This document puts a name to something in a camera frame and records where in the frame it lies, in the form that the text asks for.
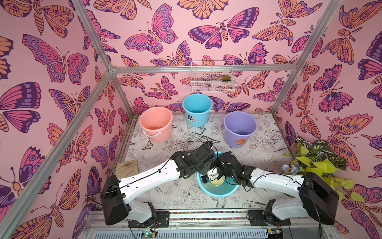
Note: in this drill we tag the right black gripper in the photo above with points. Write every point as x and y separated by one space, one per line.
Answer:
224 167

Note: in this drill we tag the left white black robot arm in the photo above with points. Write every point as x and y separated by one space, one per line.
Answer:
118 196

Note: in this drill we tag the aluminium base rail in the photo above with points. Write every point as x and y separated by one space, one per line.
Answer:
208 224

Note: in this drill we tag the purple plastic bucket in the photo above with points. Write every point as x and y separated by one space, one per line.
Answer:
238 128

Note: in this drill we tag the yellow microfiber cloth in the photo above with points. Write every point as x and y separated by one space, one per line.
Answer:
218 181

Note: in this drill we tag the white wire wall basket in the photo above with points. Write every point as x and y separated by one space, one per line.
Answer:
206 78

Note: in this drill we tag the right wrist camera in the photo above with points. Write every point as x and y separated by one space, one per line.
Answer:
208 178

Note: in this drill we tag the green leafy potted plant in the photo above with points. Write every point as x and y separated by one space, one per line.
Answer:
320 159

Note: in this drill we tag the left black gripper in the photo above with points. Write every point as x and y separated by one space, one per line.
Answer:
207 167

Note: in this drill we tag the blue bucket white handle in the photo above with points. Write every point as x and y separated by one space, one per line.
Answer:
222 191

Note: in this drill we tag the pink plastic bucket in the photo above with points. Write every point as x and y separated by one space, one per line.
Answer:
156 124

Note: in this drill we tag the right blue bucket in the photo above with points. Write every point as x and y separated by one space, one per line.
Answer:
197 109

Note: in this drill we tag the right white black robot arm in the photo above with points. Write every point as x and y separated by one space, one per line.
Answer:
311 196

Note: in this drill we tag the beige worn cloth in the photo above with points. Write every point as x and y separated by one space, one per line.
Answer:
126 169

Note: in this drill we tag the small green succulent plant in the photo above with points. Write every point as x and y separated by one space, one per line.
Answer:
226 78

